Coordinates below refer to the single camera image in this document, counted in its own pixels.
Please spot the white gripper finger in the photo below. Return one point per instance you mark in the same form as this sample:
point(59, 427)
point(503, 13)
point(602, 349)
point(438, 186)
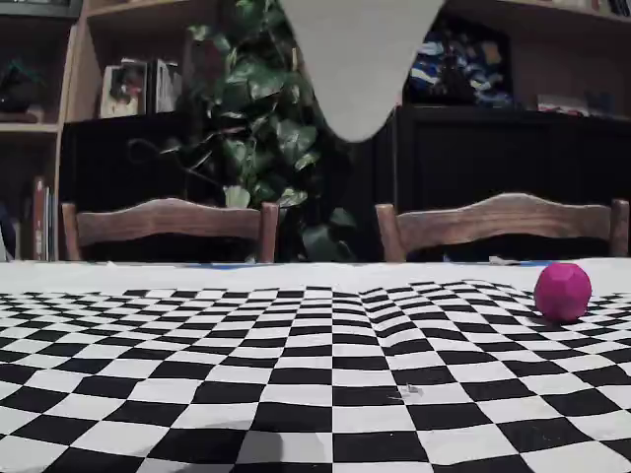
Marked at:
point(360, 64)

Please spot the pink faceted ball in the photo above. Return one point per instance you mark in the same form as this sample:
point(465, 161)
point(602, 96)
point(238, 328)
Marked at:
point(562, 293)

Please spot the flat pink white box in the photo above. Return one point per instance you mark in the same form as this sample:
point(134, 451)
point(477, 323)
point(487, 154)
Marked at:
point(559, 104)

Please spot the white picture box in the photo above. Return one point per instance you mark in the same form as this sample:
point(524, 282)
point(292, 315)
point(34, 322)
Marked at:
point(123, 91)

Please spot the blue starry night painting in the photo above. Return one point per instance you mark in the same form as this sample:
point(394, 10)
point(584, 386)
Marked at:
point(458, 69)

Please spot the green leafy houseplant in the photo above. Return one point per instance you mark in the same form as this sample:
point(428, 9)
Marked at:
point(256, 123)

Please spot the black low cabinet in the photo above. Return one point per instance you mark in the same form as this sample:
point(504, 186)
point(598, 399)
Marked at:
point(493, 157)
point(108, 157)

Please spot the brown wooden chair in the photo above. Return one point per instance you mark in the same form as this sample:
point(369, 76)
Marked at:
point(167, 222)
point(493, 219)

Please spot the blue tape strip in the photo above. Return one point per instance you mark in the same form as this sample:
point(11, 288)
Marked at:
point(231, 266)

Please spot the small blue container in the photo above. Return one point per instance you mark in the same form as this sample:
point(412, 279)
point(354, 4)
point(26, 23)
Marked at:
point(599, 103)

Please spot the light wood tall bookshelf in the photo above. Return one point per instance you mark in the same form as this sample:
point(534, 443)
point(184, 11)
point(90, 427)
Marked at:
point(29, 128)

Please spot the dark shelf ornament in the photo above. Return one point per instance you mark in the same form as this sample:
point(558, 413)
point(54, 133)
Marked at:
point(20, 88)

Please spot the checkerboard printed white sheet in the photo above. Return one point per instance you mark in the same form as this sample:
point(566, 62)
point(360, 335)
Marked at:
point(246, 394)

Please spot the red and white upright books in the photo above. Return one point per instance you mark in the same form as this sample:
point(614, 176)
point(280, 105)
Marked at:
point(39, 222)

